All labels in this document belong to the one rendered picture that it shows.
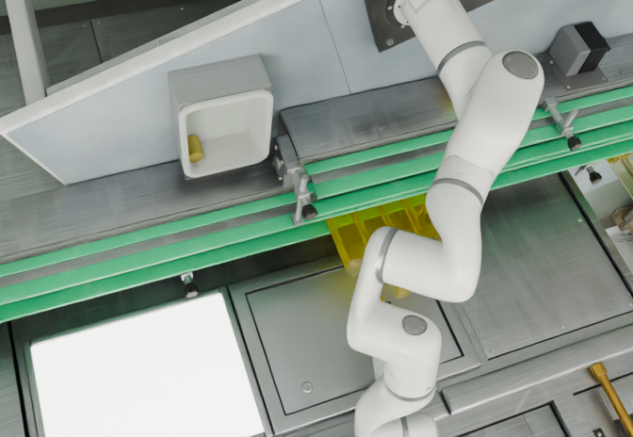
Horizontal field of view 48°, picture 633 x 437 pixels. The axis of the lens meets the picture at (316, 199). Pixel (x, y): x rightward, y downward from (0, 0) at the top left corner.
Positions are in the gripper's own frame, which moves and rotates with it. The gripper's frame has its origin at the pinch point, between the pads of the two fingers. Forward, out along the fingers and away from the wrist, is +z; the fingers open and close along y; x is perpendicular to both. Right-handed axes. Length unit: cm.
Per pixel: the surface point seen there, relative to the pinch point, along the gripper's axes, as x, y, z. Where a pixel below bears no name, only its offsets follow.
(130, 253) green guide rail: 50, 4, 13
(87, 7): 68, -18, 102
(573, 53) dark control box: -45, 23, 50
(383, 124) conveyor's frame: -1.9, 15.8, 35.8
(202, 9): 36, -15, 99
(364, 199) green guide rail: 2.1, 6.6, 23.4
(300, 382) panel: 16.1, -12.6, -9.1
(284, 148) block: 19.1, 15.6, 30.0
